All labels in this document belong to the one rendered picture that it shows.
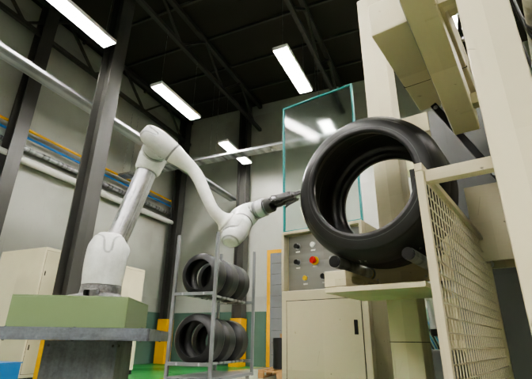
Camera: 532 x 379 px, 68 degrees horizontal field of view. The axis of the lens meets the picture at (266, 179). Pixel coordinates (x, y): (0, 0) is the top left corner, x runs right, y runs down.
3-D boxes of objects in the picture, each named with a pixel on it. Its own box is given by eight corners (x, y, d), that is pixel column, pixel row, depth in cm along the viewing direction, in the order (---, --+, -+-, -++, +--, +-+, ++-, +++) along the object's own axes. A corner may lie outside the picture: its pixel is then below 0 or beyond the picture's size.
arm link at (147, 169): (77, 278, 165) (78, 283, 184) (115, 289, 169) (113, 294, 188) (146, 129, 199) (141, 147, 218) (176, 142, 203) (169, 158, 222)
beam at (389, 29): (419, 111, 188) (415, 85, 194) (477, 94, 174) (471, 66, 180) (369, 37, 143) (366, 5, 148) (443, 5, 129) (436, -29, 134)
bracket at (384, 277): (359, 286, 180) (358, 264, 183) (454, 280, 158) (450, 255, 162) (357, 286, 177) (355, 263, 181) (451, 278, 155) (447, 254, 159)
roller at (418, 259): (427, 271, 162) (431, 261, 163) (438, 274, 159) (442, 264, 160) (399, 257, 136) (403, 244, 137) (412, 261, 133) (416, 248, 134)
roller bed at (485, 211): (486, 269, 163) (473, 201, 175) (528, 266, 155) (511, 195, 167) (477, 262, 148) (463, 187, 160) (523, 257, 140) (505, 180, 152)
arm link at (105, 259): (78, 282, 148) (89, 225, 156) (80, 287, 164) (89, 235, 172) (124, 285, 154) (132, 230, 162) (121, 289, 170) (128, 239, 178)
